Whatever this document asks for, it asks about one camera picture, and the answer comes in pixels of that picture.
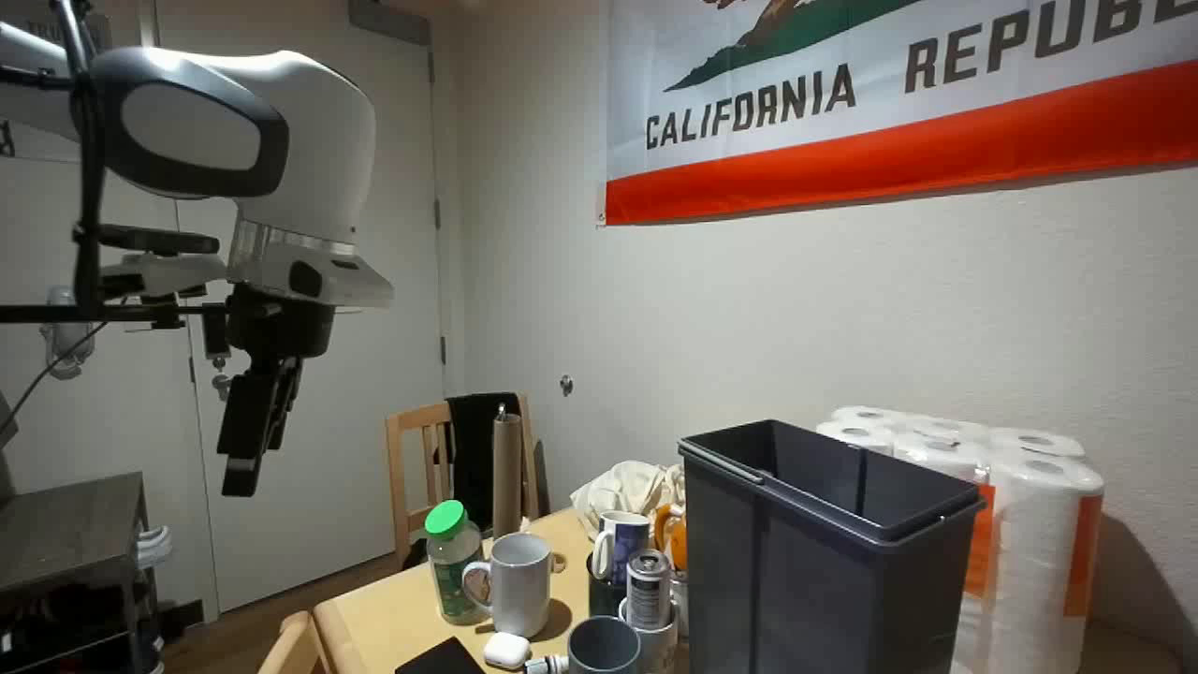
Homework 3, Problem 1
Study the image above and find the light grey mug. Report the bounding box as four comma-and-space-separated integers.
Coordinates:
457, 528, 558, 639

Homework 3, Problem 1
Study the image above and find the dark grey-blue mug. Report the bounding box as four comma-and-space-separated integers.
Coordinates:
564, 613, 685, 674

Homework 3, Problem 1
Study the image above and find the grey metal shelf cabinet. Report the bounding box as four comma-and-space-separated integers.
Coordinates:
0, 469, 168, 674

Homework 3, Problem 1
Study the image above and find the tall cardboard tube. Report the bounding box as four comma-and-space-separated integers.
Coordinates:
486, 403, 519, 539

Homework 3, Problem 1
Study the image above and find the blue and white mug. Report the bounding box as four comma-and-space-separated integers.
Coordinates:
587, 512, 654, 592

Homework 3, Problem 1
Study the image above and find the black cloth on chair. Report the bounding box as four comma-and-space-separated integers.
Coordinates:
441, 391, 536, 539

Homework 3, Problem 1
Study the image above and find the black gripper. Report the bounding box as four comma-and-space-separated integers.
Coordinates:
203, 280, 342, 502

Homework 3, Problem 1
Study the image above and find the white door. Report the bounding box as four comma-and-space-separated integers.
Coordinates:
150, 0, 451, 619

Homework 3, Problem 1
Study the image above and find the black smartphone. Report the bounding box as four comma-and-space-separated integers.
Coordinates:
395, 632, 490, 674

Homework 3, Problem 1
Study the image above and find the black plastic bin box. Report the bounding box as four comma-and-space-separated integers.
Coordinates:
674, 416, 990, 674

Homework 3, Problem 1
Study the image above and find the white earbuds case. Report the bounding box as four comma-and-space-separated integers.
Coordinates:
481, 628, 536, 674

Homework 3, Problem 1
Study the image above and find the paper towel roll pack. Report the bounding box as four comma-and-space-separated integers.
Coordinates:
818, 401, 1109, 674

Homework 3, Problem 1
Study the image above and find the orange packet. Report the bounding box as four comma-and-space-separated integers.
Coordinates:
653, 498, 694, 575

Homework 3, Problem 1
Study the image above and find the green lid glass jar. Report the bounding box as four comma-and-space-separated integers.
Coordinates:
420, 498, 490, 628

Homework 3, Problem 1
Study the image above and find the wooden chair with slats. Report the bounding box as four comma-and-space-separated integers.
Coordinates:
383, 394, 551, 570

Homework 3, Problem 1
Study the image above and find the California Republic flag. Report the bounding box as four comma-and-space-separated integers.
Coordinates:
602, 0, 1198, 227

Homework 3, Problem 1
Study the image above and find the beige cloth bag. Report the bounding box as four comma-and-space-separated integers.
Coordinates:
568, 458, 690, 528

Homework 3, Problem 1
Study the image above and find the plain wooden chair back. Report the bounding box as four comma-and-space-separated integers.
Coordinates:
255, 607, 337, 674

